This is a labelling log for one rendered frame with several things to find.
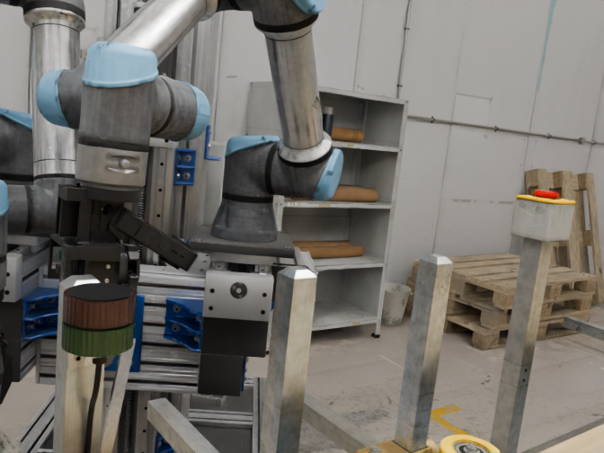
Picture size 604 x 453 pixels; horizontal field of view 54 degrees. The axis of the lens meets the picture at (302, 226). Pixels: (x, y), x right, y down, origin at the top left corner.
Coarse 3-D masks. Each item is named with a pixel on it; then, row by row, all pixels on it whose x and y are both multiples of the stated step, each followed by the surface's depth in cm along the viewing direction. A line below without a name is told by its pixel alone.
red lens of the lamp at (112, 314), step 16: (64, 304) 49; (80, 304) 48; (96, 304) 48; (112, 304) 49; (128, 304) 50; (64, 320) 50; (80, 320) 48; (96, 320) 49; (112, 320) 49; (128, 320) 50
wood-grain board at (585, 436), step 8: (584, 432) 85; (592, 432) 85; (600, 432) 86; (568, 440) 82; (576, 440) 82; (584, 440) 83; (592, 440) 83; (600, 440) 83; (552, 448) 80; (560, 448) 80; (568, 448) 80; (576, 448) 80; (584, 448) 81; (592, 448) 81; (600, 448) 81
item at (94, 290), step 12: (72, 288) 51; (84, 288) 51; (96, 288) 52; (108, 288) 52; (120, 288) 53; (84, 300) 49; (96, 300) 49; (108, 300) 49; (72, 360) 54; (84, 360) 54; (96, 360) 51; (96, 372) 52; (96, 384) 52; (96, 396) 53
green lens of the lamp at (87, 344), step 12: (132, 324) 51; (72, 336) 49; (84, 336) 49; (96, 336) 49; (108, 336) 49; (120, 336) 50; (132, 336) 52; (72, 348) 49; (84, 348) 49; (96, 348) 49; (108, 348) 49; (120, 348) 50
